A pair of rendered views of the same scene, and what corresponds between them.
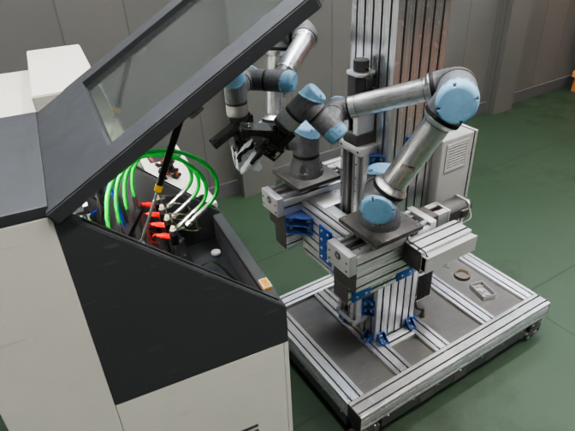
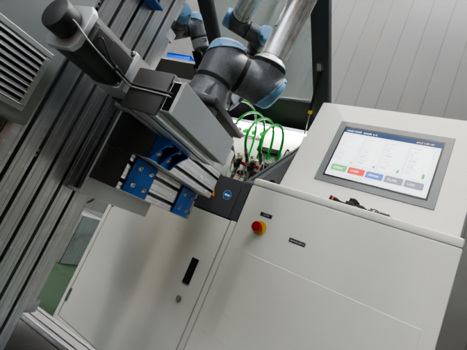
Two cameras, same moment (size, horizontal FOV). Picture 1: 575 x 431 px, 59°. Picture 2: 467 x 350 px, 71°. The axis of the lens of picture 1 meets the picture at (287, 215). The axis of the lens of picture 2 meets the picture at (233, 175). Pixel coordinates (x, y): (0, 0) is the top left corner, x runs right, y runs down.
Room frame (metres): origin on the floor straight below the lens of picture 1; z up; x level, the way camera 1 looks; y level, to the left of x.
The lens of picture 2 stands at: (2.90, -0.47, 0.72)
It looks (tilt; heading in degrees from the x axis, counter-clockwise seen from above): 10 degrees up; 146
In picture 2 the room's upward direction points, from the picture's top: 23 degrees clockwise
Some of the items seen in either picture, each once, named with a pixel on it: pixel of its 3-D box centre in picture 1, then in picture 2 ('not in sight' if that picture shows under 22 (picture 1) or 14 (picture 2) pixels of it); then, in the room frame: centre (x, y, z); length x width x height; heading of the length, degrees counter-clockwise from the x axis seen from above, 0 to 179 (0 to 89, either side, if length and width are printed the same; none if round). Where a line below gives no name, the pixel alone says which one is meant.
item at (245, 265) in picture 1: (244, 268); (182, 181); (1.56, 0.18, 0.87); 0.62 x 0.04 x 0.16; 24
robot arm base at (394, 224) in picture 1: (381, 209); not in sight; (1.59, -0.34, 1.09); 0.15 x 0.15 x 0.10
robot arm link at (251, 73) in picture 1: (250, 79); (259, 37); (1.79, 0.11, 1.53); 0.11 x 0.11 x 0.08; 71
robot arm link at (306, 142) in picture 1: (304, 137); (224, 64); (2.02, -0.09, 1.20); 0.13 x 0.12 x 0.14; 71
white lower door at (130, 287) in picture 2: not in sight; (137, 271); (1.56, 0.16, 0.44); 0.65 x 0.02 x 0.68; 24
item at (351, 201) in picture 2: (168, 167); (360, 207); (2.20, 0.55, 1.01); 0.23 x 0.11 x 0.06; 24
